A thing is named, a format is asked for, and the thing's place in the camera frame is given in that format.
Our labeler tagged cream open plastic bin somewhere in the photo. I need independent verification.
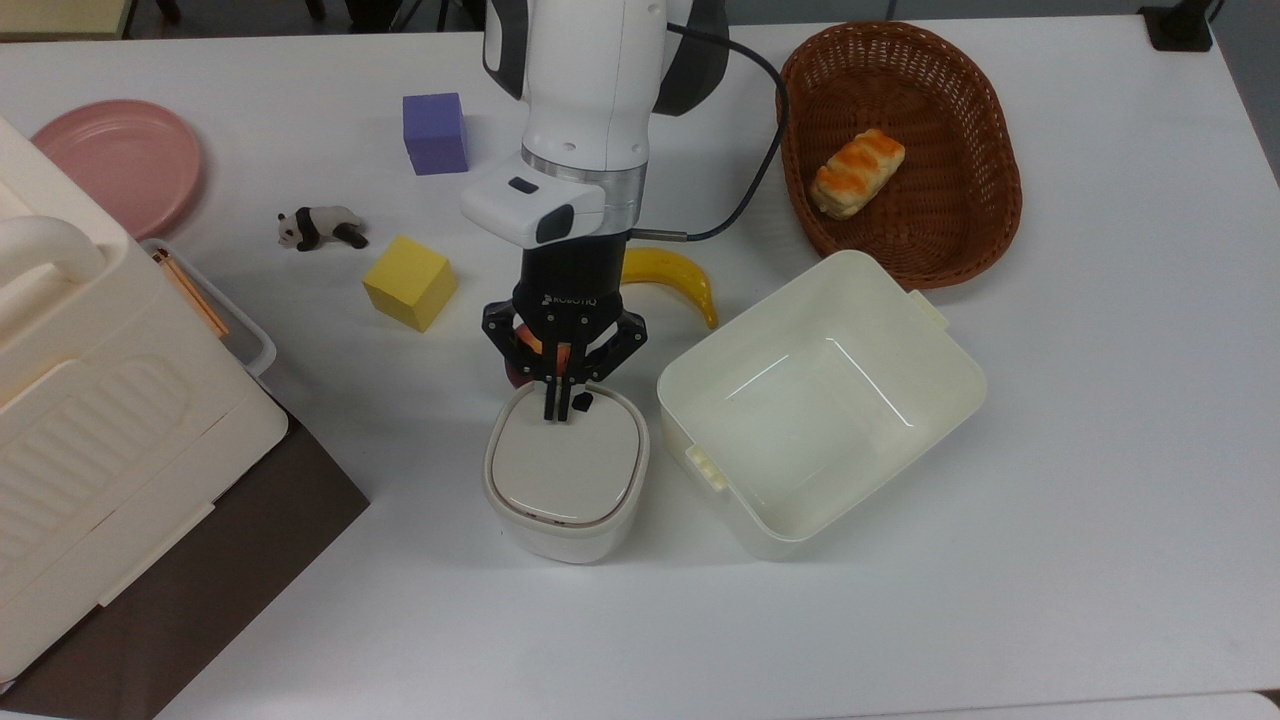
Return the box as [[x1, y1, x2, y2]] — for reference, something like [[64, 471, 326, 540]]
[[657, 250, 988, 561]]

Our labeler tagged pink plate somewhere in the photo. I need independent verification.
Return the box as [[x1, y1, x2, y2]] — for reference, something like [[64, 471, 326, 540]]
[[30, 99, 203, 241]]

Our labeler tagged brown wicker basket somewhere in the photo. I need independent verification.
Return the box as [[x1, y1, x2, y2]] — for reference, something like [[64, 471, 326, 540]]
[[776, 22, 1023, 291]]

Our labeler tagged panda toy figure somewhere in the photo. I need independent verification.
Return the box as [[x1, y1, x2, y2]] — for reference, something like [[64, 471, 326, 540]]
[[277, 205, 369, 253]]

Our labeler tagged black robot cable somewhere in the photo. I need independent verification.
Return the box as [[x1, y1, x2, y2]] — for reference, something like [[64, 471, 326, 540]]
[[630, 22, 791, 244]]

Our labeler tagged yellow banana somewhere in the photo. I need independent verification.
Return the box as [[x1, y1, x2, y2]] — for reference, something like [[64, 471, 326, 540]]
[[622, 247, 720, 330]]

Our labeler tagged yellow cube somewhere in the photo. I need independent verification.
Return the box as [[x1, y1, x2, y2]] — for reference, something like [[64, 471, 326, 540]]
[[362, 235, 458, 333]]

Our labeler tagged orange glazed bread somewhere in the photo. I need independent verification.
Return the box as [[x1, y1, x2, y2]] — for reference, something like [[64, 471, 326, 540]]
[[810, 128, 906, 221]]

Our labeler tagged orange strip on storage box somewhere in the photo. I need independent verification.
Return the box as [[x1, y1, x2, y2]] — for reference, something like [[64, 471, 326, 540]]
[[152, 248, 230, 339]]

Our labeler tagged red apple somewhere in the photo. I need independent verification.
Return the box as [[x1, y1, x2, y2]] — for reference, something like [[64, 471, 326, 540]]
[[503, 320, 591, 393]]

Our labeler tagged cream storage box with handles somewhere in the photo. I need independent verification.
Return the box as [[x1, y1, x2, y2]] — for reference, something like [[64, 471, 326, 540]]
[[0, 118, 290, 683]]

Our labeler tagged dark wood drawer cabinet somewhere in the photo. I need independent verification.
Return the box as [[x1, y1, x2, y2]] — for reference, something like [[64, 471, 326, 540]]
[[0, 405, 371, 720]]

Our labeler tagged black camera stand base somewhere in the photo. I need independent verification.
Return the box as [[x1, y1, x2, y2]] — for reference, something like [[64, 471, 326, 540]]
[[1138, 0, 1223, 53]]

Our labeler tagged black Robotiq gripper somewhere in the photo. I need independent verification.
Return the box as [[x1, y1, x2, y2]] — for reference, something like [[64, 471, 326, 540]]
[[483, 232, 649, 422]]

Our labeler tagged purple cube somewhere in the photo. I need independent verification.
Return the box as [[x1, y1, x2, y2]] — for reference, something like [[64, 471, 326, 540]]
[[402, 93, 471, 177]]

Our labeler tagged small white lidded trash can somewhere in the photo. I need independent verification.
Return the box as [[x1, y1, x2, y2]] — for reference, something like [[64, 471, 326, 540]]
[[484, 383, 651, 564]]

